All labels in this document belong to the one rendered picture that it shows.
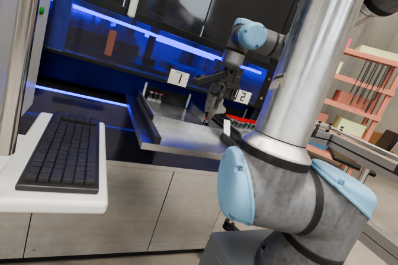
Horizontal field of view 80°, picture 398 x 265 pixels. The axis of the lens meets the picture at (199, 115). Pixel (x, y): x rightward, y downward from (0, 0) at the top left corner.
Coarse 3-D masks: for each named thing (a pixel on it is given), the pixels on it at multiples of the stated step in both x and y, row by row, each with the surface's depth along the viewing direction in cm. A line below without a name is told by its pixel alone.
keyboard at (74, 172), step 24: (72, 120) 73; (96, 120) 79; (48, 144) 56; (72, 144) 59; (96, 144) 66; (24, 168) 47; (48, 168) 47; (72, 168) 50; (96, 168) 55; (72, 192) 46; (96, 192) 48
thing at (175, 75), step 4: (172, 72) 99; (176, 72) 100; (180, 72) 100; (172, 76) 100; (176, 76) 101; (180, 76) 101; (184, 76) 102; (188, 76) 102; (168, 80) 100; (172, 80) 100; (176, 80) 101; (184, 80) 102; (176, 84) 102; (180, 84) 102; (184, 84) 103
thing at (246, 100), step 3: (237, 90) 114; (240, 90) 114; (240, 93) 115; (246, 93) 116; (249, 93) 117; (237, 96) 115; (240, 96) 115; (246, 96) 117; (249, 96) 117; (237, 99) 115; (243, 99) 117; (246, 99) 117; (240, 102) 117; (243, 102) 117; (246, 102) 118
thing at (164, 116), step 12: (156, 108) 97; (168, 108) 104; (180, 108) 111; (192, 108) 113; (156, 120) 76; (168, 120) 77; (180, 120) 92; (192, 120) 98; (192, 132) 82; (204, 132) 84; (216, 132) 86
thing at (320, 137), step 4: (316, 124) 161; (320, 124) 172; (316, 128) 157; (324, 128) 166; (328, 128) 166; (312, 132) 158; (316, 132) 158; (320, 132) 161; (324, 132) 163; (328, 132) 165; (312, 136) 158; (316, 136) 161; (320, 136) 162; (324, 136) 164; (328, 136) 165; (312, 140) 161; (316, 140) 162; (320, 140) 164; (324, 140) 165; (324, 144) 167
